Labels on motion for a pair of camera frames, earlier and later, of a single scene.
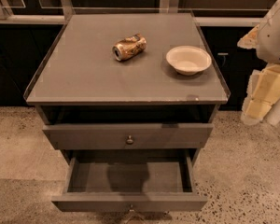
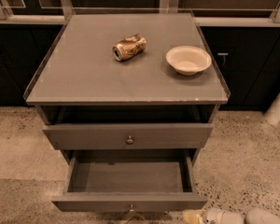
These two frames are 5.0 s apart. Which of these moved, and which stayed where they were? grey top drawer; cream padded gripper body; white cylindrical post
Moved: cream padded gripper body
Stayed: grey top drawer; white cylindrical post
